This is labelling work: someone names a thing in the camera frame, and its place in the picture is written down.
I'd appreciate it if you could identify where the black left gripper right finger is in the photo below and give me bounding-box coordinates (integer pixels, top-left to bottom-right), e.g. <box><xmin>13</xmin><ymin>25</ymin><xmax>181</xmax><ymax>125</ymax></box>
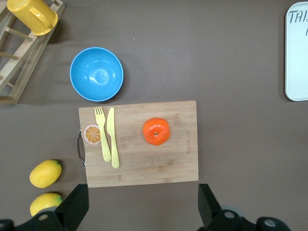
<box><xmin>197</xmin><ymin>183</ymin><xmax>292</xmax><ymax>231</ymax></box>

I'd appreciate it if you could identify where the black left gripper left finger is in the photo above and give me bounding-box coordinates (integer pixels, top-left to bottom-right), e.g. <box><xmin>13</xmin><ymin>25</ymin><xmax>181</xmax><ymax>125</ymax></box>
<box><xmin>0</xmin><ymin>184</ymin><xmax>90</xmax><ymax>231</ymax></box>

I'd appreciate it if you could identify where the orange mandarin fruit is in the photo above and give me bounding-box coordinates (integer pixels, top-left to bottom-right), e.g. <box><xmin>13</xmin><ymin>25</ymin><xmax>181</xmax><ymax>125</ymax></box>
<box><xmin>142</xmin><ymin>117</ymin><xmax>171</xmax><ymax>146</ymax></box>

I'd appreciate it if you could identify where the yellow lemon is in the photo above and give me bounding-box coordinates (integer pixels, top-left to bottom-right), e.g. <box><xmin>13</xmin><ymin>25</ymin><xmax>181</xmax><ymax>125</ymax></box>
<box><xmin>29</xmin><ymin>192</ymin><xmax>63</xmax><ymax>217</ymax></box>
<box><xmin>29</xmin><ymin>159</ymin><xmax>62</xmax><ymax>189</ymax></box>

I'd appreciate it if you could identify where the bamboo cutting board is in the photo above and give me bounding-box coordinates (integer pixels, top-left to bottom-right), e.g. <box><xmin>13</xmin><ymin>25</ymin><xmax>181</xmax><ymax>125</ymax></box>
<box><xmin>76</xmin><ymin>100</ymin><xmax>199</xmax><ymax>188</ymax></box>

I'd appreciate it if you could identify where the yellow plastic fork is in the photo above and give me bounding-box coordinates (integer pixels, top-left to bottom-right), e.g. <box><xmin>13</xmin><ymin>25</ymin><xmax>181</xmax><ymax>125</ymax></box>
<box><xmin>94</xmin><ymin>106</ymin><xmax>112</xmax><ymax>162</ymax></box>

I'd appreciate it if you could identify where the toy orange slice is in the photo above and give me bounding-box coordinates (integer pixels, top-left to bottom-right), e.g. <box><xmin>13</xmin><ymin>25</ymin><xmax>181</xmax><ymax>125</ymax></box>
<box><xmin>83</xmin><ymin>124</ymin><xmax>102</xmax><ymax>145</ymax></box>

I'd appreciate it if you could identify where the yellow plastic knife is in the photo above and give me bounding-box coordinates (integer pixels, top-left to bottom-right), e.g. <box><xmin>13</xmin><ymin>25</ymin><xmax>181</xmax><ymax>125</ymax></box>
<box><xmin>106</xmin><ymin>107</ymin><xmax>120</xmax><ymax>168</ymax></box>

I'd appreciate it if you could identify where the blue bowl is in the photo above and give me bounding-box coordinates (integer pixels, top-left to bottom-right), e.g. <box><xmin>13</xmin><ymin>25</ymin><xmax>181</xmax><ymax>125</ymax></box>
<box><xmin>69</xmin><ymin>47</ymin><xmax>124</xmax><ymax>102</ymax></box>

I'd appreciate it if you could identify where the wooden peg drying rack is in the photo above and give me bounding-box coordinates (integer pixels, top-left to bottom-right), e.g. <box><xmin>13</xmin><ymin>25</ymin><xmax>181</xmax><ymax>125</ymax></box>
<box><xmin>0</xmin><ymin>0</ymin><xmax>66</xmax><ymax>105</ymax></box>

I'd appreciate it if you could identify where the cream tray with bear print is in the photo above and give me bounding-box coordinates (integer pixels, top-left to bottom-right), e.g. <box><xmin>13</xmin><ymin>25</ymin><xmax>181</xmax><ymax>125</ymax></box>
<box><xmin>284</xmin><ymin>1</ymin><xmax>308</xmax><ymax>102</ymax></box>

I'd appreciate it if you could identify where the yellow plastic mug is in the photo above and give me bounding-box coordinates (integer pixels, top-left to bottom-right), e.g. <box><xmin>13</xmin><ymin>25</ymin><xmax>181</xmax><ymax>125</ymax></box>
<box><xmin>6</xmin><ymin>0</ymin><xmax>59</xmax><ymax>36</ymax></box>

